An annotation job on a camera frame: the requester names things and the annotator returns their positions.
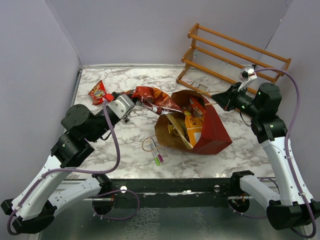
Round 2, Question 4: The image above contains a red white small box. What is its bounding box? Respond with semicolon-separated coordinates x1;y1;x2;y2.
181;77;194;85

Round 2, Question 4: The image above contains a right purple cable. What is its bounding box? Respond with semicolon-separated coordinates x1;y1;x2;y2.
228;68;316;239

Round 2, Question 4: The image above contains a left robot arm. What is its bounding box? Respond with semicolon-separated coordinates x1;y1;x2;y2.
0;92;135;236

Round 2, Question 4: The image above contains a red cheez-it snack bag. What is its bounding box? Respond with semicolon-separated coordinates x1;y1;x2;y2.
88;80;107;106

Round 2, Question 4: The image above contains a red doritos chip bag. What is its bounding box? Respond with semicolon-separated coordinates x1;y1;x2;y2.
130;86;182;116

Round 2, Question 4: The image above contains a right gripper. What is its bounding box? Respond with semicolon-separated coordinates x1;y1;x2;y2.
212;81;262;118

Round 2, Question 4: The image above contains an open small cardboard box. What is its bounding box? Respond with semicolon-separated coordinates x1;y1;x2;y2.
195;83;210;92

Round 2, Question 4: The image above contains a wooden shelf rack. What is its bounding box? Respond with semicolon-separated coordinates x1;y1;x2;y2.
176;23;292;94

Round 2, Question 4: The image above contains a yellow m&m's packet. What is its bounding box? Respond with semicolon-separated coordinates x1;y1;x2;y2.
167;123;184;136

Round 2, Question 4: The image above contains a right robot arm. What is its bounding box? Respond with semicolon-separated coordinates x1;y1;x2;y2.
211;82;320;230

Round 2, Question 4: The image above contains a yellow kettle chips bag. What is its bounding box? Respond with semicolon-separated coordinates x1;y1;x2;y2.
185;115;203;147

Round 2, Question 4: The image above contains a green cap marker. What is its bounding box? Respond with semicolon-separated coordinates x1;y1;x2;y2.
148;139;160;166

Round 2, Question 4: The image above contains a purple cable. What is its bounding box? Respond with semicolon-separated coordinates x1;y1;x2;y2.
228;68;316;239
6;99;141;236

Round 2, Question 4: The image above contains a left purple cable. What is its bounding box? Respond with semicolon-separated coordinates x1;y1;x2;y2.
6;99;141;236

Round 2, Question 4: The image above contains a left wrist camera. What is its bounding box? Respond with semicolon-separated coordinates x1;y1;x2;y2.
104;96;135;126

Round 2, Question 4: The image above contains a red brown paper bag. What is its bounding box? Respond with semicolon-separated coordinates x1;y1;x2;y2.
154;90;232;155

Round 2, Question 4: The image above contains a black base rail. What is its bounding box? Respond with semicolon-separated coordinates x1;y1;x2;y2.
82;172;266;208

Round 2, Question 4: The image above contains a teal white snack bag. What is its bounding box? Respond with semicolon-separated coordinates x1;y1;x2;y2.
189;96;206;118

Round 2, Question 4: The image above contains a purple cap marker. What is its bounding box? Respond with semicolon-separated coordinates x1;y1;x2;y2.
150;137;164;163

